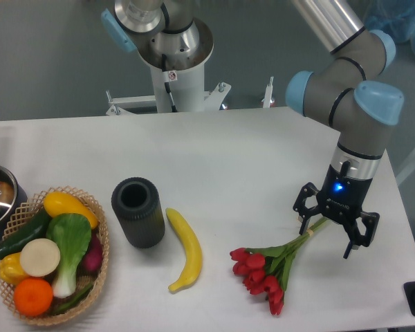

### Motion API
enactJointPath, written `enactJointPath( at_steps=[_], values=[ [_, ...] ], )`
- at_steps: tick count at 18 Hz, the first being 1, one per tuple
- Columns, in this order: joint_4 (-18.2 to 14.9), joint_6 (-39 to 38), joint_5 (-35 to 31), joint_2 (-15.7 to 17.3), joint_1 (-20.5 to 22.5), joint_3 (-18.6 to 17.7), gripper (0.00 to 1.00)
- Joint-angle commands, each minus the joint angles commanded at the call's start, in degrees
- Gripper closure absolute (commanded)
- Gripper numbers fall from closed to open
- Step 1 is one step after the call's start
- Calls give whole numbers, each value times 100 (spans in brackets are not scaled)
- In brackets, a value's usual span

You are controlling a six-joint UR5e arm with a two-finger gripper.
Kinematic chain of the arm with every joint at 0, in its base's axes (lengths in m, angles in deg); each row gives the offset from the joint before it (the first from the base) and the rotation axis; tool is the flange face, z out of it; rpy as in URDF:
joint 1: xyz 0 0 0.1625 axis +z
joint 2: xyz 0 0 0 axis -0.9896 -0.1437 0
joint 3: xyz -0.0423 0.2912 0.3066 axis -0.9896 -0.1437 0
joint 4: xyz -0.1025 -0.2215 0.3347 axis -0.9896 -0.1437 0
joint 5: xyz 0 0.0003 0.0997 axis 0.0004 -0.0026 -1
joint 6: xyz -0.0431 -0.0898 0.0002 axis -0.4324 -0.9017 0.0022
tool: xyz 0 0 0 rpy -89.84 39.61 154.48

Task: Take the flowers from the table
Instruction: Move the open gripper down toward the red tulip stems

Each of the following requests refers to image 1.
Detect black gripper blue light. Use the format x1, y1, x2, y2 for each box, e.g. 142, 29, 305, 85
293, 163, 380, 260

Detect red tulip bouquet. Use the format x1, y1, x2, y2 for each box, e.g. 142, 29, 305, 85
230, 217, 327, 315

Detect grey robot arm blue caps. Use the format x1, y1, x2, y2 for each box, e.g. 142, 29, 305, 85
101, 1, 404, 250

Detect yellow banana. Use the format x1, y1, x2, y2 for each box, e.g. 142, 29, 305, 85
165, 207, 203, 293

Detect dark grey ribbed vase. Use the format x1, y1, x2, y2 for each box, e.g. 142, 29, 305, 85
111, 177, 165, 249

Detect blue plastic bag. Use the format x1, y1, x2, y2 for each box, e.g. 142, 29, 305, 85
363, 1, 415, 55

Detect green bok choy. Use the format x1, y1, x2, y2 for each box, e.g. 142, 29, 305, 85
46, 213, 91, 298

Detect green bean pod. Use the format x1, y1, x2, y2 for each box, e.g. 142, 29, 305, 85
51, 284, 93, 315

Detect yellow squash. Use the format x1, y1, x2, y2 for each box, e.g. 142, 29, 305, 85
43, 192, 98, 230

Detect dark green cucumber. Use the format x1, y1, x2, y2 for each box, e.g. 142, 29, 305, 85
0, 208, 52, 260

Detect cream round slice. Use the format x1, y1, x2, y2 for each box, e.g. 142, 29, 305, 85
19, 238, 60, 277

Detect woven wicker basket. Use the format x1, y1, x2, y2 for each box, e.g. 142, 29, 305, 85
0, 186, 109, 326

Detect orange fruit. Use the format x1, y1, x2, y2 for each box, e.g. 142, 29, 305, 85
13, 278, 53, 317

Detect yellow bell pepper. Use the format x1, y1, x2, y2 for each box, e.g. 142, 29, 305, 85
0, 252, 30, 286

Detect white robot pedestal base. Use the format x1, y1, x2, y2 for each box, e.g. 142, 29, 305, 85
102, 12, 232, 116

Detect black cable on pedestal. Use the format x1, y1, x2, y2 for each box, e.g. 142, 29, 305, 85
160, 53, 178, 113

